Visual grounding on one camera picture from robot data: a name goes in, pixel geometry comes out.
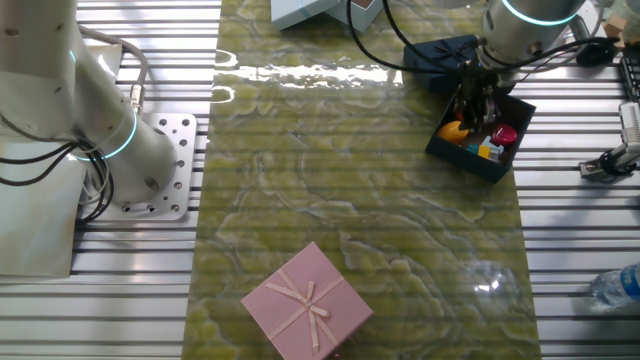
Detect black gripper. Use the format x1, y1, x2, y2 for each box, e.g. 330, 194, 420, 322
455, 74, 506, 146

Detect yellow toy mango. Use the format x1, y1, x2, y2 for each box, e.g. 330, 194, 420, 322
436, 119, 470, 146

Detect dark blue gift box base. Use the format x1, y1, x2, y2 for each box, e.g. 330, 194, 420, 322
424, 83, 537, 184

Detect dark blue ribboned box lid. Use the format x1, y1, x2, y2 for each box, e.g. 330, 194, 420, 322
403, 34, 481, 94

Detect light blue gift box base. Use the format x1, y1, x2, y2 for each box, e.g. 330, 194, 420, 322
329, 0, 389, 34

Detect light blue ribboned box lid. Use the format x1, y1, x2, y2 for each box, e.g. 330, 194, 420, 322
269, 0, 341, 30

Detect pink ribboned gift box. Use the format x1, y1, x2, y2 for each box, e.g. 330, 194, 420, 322
240, 241, 375, 360

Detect light blue number one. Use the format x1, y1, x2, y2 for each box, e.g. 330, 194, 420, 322
480, 135, 505, 156

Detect pink translucent plastic toy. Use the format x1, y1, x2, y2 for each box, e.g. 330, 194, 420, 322
492, 123, 519, 147

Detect green marble pattern mat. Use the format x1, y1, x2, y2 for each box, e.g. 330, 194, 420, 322
180, 0, 542, 360

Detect black keyboard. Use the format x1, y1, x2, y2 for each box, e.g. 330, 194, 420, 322
618, 54, 640, 104

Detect wooden block puzzle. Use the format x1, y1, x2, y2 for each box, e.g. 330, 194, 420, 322
602, 13, 629, 42

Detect clear plastic water bottle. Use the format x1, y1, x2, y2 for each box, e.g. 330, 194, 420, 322
591, 263, 640, 307

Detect silver robot mounting plate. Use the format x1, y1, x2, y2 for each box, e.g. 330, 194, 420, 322
79, 112, 199, 222

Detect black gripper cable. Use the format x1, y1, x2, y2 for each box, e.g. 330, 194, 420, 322
346, 0, 617, 76

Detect silver ribbed camera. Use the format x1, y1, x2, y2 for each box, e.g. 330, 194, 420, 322
618, 102, 640, 146

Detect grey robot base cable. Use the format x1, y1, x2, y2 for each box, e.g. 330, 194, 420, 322
79, 27, 150, 116

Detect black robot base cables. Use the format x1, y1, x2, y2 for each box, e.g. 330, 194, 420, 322
0, 142, 115, 225

